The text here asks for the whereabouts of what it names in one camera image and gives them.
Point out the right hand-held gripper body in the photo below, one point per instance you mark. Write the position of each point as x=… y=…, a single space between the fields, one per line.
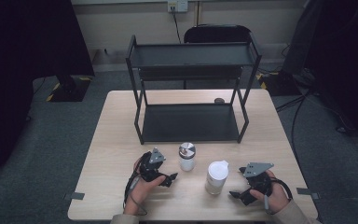
x=256 y=179

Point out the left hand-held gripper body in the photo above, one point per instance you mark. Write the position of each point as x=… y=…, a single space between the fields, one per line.
x=150 y=168

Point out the glass jar with white lid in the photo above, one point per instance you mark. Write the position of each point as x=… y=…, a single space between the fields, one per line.
x=216 y=178

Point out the glass jar with silver lid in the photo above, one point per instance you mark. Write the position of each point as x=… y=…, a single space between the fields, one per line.
x=187 y=157

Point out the black two-tier metal rack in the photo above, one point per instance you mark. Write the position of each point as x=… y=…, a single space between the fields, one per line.
x=192 y=123

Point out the person's right hand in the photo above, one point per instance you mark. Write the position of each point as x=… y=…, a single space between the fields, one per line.
x=275 y=197

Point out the person's left hand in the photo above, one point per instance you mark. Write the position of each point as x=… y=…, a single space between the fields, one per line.
x=140 y=193

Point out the grey tape strip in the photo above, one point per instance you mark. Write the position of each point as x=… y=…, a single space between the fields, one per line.
x=74 y=196
x=307 y=191

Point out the small black round disc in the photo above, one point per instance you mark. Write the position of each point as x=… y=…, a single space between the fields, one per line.
x=219 y=100

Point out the black stand base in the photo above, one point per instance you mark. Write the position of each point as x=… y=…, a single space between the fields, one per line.
x=71 y=90
x=281 y=84

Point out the dark curtain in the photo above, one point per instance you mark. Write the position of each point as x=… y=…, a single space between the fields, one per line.
x=18 y=62
x=348 y=62

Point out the black chair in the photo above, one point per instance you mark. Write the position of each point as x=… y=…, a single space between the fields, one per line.
x=217 y=33

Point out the white wall socket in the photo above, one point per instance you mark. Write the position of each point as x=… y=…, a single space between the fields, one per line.
x=177 y=5

